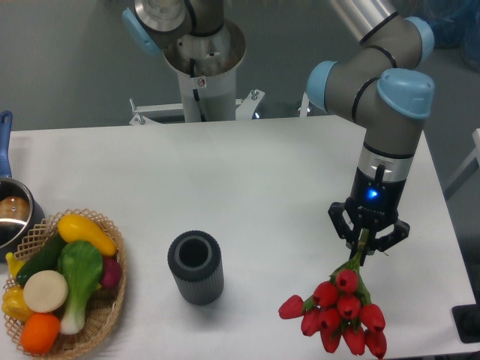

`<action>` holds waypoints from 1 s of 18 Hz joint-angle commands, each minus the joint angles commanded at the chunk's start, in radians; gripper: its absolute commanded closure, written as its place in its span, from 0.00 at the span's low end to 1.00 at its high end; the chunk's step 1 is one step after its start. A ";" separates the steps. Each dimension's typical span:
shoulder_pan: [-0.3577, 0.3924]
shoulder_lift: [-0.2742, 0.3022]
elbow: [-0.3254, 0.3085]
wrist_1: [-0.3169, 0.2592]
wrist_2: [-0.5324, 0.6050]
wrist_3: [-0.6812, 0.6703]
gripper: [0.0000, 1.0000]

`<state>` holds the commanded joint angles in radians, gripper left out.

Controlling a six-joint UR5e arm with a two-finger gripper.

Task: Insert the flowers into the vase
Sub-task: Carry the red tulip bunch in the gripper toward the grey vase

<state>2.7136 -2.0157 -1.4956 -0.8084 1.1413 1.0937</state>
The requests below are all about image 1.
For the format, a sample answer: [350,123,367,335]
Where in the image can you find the blue handled saucepan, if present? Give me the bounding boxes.
[1,110,44,263]

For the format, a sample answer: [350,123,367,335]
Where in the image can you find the blue plastic bag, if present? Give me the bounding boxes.
[423,1,479,72]

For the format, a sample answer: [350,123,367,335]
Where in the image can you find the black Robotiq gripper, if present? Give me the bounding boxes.
[328,169,410,255]

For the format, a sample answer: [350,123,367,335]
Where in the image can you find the black device at edge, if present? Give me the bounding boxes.
[451,304,479,344]

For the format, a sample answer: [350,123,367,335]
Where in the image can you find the orange fruit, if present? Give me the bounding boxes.
[20,313,60,355]

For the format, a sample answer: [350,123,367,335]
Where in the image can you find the round cream bun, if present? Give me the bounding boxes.
[23,270,68,313]

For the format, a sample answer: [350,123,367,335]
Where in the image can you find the yellow bell pepper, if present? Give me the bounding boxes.
[1,285,34,323]

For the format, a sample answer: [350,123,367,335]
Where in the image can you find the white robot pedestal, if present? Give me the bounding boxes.
[123,11,265,125]

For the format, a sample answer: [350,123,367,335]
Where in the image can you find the yellow squash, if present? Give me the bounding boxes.
[57,214,117,257]

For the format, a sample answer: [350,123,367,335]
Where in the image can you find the dark grey ribbed vase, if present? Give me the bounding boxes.
[167,230,224,305]

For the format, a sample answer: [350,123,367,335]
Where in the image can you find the dark green cucumber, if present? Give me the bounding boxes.
[15,232,67,287]

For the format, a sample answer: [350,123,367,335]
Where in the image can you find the woven wicker basket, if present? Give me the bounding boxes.
[1,208,128,359]

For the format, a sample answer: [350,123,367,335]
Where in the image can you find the green bok choy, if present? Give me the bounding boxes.
[57,240,103,335]

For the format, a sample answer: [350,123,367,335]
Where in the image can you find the red tulip bouquet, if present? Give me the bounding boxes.
[278,229,387,359]

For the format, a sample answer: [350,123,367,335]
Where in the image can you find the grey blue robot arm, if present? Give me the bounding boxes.
[122,1,435,256]

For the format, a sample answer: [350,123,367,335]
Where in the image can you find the white frame at right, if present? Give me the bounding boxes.
[443,128,479,200]

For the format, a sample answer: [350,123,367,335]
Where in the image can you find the purple red radish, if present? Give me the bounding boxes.
[100,257,122,289]

